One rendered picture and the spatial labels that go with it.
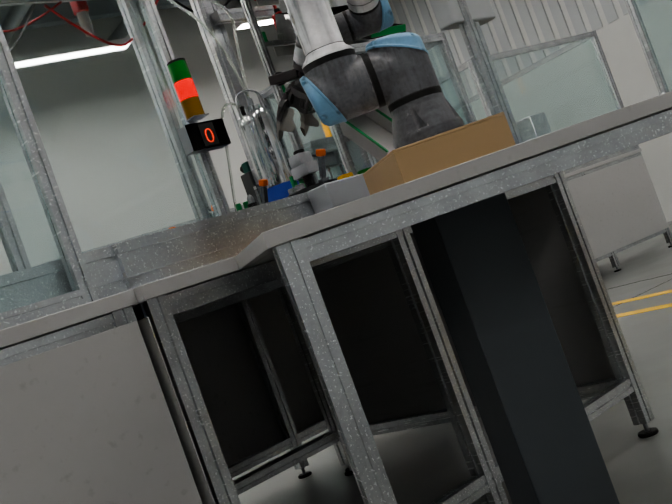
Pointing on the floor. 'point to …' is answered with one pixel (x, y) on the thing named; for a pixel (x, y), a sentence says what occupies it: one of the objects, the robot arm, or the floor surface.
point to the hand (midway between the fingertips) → (290, 133)
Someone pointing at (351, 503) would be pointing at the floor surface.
